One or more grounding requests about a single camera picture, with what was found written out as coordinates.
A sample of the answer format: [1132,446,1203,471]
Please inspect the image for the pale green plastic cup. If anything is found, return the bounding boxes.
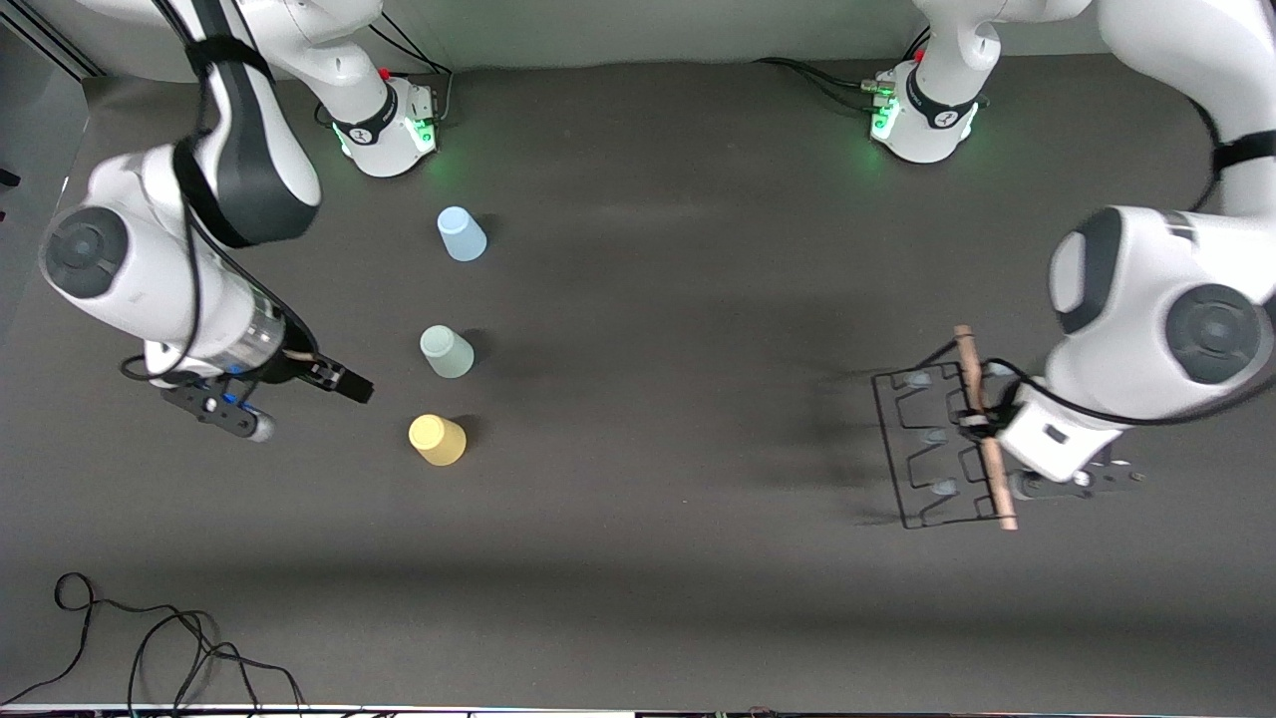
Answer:
[419,324,477,380]

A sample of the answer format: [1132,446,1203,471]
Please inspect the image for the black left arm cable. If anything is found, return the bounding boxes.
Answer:
[937,95,1276,428]

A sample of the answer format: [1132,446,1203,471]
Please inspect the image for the pale blue plastic cup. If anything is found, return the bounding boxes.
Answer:
[437,206,489,263]

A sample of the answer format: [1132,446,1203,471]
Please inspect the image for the yellow plastic cup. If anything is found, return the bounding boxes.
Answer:
[408,414,468,468]

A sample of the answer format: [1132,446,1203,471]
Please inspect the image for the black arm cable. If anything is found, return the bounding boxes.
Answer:
[937,95,1276,428]
[120,0,320,385]

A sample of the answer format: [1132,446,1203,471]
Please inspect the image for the black metal frame rail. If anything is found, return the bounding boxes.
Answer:
[0,20,106,81]

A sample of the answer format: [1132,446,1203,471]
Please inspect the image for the black base power cable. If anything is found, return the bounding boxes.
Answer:
[314,20,457,131]
[753,57,878,93]
[793,65,883,113]

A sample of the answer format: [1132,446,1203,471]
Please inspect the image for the black wire cup holder rack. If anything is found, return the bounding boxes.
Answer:
[870,324,1021,533]

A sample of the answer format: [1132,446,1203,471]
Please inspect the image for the dark grey table mat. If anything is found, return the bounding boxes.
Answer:
[0,35,1276,714]

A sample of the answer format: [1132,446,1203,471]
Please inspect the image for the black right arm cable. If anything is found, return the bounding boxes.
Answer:
[120,0,320,385]

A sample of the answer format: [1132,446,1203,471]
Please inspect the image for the loose black cable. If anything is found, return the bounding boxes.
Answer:
[0,571,305,718]

